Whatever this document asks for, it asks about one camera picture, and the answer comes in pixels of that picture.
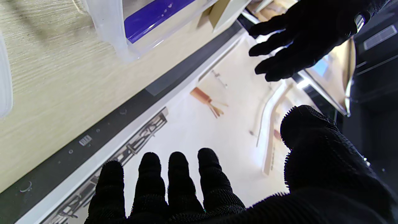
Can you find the shiny metal panel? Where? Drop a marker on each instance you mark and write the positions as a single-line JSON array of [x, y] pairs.
[[335, 71]]

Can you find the clear container with blue clips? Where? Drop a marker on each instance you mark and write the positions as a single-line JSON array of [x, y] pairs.
[[155, 15]]

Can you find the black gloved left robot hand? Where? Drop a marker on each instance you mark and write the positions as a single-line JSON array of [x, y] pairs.
[[311, 34]]

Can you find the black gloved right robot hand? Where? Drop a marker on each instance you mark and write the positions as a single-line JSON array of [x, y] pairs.
[[326, 174]]

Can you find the clear lid with blue label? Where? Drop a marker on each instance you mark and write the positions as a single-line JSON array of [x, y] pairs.
[[4, 77]]

